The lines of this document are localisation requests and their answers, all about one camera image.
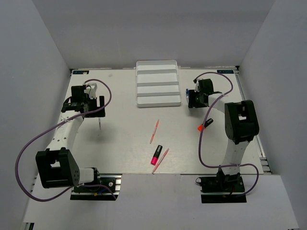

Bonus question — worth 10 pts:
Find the upper pink pen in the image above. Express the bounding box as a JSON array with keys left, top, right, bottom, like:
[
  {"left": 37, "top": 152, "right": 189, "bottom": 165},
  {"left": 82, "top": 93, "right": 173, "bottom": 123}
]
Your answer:
[{"left": 149, "top": 119, "right": 160, "bottom": 144}]

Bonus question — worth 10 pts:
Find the white tiered organizer tray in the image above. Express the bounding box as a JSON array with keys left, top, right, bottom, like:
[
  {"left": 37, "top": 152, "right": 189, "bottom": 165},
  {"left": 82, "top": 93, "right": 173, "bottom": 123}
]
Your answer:
[{"left": 136, "top": 60, "right": 181, "bottom": 108}]

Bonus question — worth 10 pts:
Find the orange-capped black marker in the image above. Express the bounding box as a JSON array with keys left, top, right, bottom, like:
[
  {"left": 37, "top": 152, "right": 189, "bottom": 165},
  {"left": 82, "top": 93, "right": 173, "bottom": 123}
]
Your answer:
[{"left": 198, "top": 118, "right": 213, "bottom": 131}]

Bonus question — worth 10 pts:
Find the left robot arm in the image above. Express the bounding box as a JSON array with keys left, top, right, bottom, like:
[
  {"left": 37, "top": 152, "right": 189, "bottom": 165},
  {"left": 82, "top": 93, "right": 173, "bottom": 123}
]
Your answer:
[{"left": 35, "top": 83, "right": 106, "bottom": 191}]

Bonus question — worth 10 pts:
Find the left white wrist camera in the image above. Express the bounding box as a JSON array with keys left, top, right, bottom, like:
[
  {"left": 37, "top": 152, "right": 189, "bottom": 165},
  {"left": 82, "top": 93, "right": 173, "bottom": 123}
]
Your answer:
[{"left": 84, "top": 83, "right": 97, "bottom": 99}]

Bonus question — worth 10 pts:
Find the lower pink pen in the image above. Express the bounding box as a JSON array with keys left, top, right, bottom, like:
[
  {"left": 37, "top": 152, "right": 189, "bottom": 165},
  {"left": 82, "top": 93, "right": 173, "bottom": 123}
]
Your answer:
[{"left": 152, "top": 148, "right": 169, "bottom": 174}]

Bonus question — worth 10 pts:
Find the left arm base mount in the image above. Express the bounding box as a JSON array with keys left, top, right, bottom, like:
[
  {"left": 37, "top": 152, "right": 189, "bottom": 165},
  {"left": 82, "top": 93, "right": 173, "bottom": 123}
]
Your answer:
[{"left": 70, "top": 174, "right": 122, "bottom": 201}]

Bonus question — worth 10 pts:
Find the right blue table label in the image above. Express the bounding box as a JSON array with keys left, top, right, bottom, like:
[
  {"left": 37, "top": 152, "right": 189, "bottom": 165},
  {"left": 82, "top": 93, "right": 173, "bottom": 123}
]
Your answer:
[{"left": 217, "top": 69, "right": 234, "bottom": 74}]

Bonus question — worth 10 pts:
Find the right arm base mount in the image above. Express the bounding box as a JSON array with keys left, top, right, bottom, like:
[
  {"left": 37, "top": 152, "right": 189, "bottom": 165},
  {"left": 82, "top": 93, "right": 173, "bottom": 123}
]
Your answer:
[{"left": 195, "top": 176, "right": 247, "bottom": 204}]

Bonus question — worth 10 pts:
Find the pink pen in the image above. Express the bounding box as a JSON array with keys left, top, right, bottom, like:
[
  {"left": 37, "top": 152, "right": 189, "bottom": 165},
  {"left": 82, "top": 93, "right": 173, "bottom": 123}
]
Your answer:
[
  {"left": 149, "top": 119, "right": 160, "bottom": 144},
  {"left": 152, "top": 148, "right": 169, "bottom": 174}
]

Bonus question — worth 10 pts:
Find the left blue table label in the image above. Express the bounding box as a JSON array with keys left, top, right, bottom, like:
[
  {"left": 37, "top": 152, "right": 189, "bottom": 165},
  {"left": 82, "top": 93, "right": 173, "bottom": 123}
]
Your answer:
[{"left": 72, "top": 70, "right": 89, "bottom": 75}]

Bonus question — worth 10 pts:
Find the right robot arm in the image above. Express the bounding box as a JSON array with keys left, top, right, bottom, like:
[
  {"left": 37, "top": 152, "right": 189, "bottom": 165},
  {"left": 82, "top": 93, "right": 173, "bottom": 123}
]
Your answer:
[{"left": 186, "top": 79, "right": 260, "bottom": 191}]

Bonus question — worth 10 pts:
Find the blue table label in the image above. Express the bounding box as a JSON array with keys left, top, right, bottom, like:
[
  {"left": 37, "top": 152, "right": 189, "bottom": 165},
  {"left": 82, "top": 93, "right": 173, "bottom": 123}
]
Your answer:
[
  {"left": 72, "top": 70, "right": 89, "bottom": 75},
  {"left": 217, "top": 69, "right": 234, "bottom": 74}
]

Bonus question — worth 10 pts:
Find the pink black highlighter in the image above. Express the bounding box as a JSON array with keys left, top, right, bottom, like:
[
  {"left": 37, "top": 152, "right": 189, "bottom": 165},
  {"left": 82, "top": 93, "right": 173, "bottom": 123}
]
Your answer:
[{"left": 151, "top": 145, "right": 163, "bottom": 165}]

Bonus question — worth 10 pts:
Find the clear blue-capped spray bottle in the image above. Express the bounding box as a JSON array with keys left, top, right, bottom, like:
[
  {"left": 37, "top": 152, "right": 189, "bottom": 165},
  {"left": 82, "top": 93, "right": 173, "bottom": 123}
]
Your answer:
[{"left": 186, "top": 89, "right": 189, "bottom": 103}]

